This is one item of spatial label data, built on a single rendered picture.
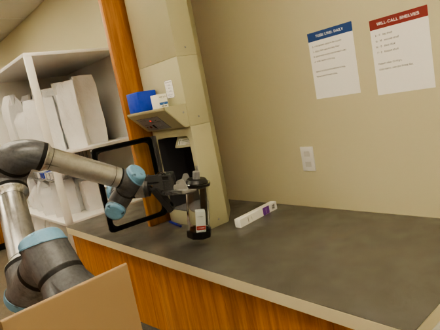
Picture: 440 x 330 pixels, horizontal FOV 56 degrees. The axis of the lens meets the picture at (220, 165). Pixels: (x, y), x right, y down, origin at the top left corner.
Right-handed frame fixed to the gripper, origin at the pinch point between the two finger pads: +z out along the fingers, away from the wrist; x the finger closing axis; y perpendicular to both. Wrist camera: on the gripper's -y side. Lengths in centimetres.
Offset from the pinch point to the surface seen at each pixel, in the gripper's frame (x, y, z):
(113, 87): 151, 43, -73
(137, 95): 27, 38, -24
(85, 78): 137, 52, -88
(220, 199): 23.5, -12.7, 7.4
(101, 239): 32, -30, -55
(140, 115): 26.3, 29.2, -24.5
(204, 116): 25.2, 25.5, 4.4
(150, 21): 31, 69, -15
